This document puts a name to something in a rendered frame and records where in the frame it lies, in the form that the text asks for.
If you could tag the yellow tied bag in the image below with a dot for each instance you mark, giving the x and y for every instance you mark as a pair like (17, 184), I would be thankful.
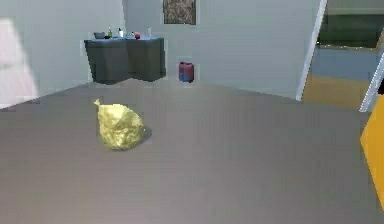
(119, 126)

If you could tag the grey bowl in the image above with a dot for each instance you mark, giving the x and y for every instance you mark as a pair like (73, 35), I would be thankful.
(99, 35)

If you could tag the red apple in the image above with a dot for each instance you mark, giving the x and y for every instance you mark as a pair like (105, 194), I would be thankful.
(137, 35)

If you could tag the white bottle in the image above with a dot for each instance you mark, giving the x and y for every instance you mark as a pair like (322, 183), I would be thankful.
(121, 32)

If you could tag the pale clear bottle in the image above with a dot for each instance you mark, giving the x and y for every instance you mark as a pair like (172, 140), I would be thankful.
(149, 32)

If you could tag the red and blue bin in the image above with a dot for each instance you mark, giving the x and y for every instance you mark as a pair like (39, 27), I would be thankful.
(186, 71)

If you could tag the green bottle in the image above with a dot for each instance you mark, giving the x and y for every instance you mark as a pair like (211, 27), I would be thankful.
(110, 33)

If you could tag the dark grey table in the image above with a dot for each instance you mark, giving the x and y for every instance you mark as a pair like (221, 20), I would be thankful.
(126, 60)

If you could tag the brown framed wall picture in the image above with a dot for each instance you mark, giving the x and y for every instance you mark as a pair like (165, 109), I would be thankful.
(179, 11)

